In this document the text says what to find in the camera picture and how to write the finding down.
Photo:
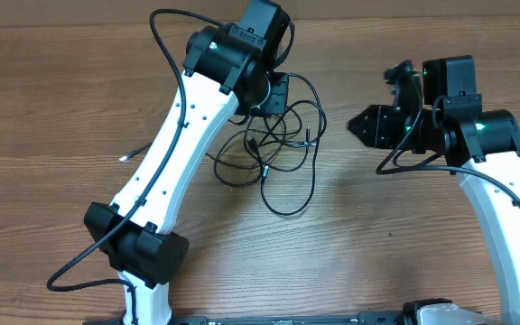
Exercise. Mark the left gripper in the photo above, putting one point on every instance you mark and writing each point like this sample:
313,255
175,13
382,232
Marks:
279,103

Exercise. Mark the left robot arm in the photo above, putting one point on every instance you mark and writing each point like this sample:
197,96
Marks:
229,69

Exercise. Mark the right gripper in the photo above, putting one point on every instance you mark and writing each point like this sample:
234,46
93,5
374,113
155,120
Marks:
379,120

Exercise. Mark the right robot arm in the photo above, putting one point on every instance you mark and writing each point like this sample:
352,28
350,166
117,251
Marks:
438,113

